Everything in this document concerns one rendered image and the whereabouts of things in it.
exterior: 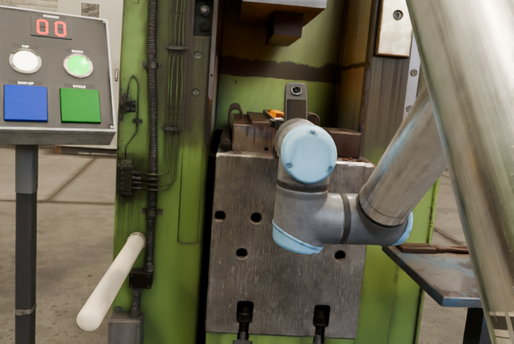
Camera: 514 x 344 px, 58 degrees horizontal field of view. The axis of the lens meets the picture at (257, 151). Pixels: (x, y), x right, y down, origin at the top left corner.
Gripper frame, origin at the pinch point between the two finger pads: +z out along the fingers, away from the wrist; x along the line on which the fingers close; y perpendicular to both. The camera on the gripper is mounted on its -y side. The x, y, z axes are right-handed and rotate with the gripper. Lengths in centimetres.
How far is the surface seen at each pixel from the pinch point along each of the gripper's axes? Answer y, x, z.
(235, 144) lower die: 7.4, -11.6, 2.8
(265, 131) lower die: 3.6, -4.4, 2.9
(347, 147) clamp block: 5.9, 16.2, 2.8
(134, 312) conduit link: 58, -36, 12
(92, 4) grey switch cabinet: -79, -197, 512
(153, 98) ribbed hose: -1.6, -33.9, 15.0
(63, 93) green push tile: -3.1, -47.2, -13.3
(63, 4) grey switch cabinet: -77, -232, 510
